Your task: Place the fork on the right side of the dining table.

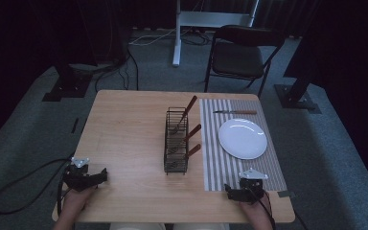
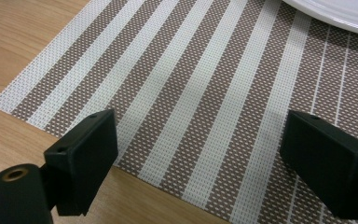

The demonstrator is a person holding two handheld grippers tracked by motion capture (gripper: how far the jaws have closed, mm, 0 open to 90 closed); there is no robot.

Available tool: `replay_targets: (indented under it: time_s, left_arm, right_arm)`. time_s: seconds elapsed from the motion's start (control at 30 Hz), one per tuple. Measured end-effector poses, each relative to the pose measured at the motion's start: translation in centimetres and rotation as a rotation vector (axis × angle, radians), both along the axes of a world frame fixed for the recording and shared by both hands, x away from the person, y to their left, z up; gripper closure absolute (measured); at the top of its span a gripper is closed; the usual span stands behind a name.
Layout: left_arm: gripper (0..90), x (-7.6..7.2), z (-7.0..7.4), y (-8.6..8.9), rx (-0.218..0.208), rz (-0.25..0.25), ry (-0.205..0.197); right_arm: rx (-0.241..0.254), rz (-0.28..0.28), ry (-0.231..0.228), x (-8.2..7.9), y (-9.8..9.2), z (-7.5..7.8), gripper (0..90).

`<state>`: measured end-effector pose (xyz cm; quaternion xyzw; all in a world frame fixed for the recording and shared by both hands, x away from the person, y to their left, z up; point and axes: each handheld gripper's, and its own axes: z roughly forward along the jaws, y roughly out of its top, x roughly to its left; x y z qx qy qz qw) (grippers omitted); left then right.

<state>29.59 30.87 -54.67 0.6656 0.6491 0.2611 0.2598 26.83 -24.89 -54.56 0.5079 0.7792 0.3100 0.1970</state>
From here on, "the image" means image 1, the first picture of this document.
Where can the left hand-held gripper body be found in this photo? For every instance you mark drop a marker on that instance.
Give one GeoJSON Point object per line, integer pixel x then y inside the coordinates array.
{"type": "Point", "coordinates": [76, 179]}

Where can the grey striped placemat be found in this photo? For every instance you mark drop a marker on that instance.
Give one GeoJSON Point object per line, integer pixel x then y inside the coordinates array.
{"type": "Point", "coordinates": [214, 166]}

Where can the black marker pen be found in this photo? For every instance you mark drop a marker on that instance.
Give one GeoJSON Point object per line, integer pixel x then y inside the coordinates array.
{"type": "Point", "coordinates": [74, 125]}

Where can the white metal desk frame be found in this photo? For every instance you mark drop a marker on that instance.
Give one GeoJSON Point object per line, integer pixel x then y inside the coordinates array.
{"type": "Point", "coordinates": [204, 19]}

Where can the black stand with base plate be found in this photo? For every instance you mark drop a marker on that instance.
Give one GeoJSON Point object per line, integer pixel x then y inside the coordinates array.
{"type": "Point", "coordinates": [67, 87]}
{"type": "Point", "coordinates": [297, 96]}

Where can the grey tape piece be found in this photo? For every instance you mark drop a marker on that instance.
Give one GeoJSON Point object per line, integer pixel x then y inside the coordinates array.
{"type": "Point", "coordinates": [286, 194]}

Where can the person's left hand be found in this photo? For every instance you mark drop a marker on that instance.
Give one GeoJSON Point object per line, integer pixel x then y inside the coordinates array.
{"type": "Point", "coordinates": [76, 201]}

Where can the black folding chair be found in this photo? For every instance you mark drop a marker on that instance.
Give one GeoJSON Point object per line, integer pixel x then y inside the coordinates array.
{"type": "Point", "coordinates": [238, 59]}

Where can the white round plate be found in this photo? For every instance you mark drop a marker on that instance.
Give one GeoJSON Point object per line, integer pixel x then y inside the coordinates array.
{"type": "Point", "coordinates": [242, 139]}

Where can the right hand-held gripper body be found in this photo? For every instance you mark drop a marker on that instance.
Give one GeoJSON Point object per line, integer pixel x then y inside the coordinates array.
{"type": "Point", "coordinates": [249, 188]}

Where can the person's right hand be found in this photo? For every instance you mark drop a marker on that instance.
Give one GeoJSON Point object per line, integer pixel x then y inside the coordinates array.
{"type": "Point", "coordinates": [255, 211]}

